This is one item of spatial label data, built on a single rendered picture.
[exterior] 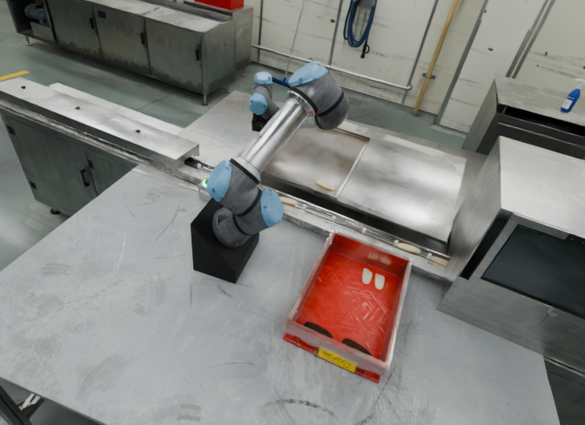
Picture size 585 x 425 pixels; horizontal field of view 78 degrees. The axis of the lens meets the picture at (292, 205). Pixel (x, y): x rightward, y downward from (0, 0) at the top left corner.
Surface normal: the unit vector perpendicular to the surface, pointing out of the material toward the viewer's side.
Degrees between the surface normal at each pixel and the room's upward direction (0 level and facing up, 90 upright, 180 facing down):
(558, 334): 90
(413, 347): 0
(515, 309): 90
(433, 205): 10
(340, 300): 0
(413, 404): 0
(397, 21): 90
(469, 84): 90
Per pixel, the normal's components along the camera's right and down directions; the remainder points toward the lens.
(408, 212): 0.05, -0.67
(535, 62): -0.43, 0.53
